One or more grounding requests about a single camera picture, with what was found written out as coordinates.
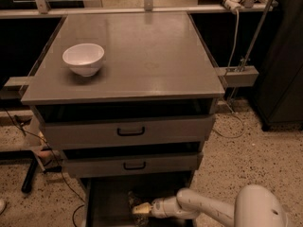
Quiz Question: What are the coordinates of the top grey drawer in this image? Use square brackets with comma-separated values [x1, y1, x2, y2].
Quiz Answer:
[41, 115, 215, 149]

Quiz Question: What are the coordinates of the bottom open drawer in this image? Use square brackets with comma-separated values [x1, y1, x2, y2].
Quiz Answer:
[82, 172, 196, 227]

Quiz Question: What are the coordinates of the white cable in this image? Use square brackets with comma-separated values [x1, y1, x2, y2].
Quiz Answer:
[211, 9, 246, 140]

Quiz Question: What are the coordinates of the grey drawer cabinet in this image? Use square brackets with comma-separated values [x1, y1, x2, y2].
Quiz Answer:
[20, 11, 225, 227]

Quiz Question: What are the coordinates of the clear plastic water bottle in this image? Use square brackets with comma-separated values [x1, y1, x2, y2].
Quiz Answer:
[128, 191, 149, 227]

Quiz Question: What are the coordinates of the grey drawer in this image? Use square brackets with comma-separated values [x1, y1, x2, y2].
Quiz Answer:
[64, 153, 203, 178]
[41, 115, 215, 149]

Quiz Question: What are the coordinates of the black cylinder on floor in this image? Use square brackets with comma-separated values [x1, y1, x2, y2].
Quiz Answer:
[21, 159, 38, 194]

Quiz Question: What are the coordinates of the grey metal bracket block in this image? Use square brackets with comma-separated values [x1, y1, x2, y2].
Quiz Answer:
[215, 66, 258, 88]

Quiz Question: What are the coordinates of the black floor cable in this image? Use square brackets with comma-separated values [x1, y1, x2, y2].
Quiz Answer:
[0, 107, 86, 227]

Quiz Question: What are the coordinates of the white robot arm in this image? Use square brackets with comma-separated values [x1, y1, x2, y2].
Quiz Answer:
[132, 184, 294, 227]

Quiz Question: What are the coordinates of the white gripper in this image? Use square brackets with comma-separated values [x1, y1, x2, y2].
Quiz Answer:
[132, 197, 180, 218]

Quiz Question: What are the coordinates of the middle grey drawer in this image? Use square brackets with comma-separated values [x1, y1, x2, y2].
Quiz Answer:
[64, 153, 203, 178]

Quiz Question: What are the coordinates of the white bowl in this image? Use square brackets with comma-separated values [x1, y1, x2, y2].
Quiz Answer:
[62, 44, 105, 77]

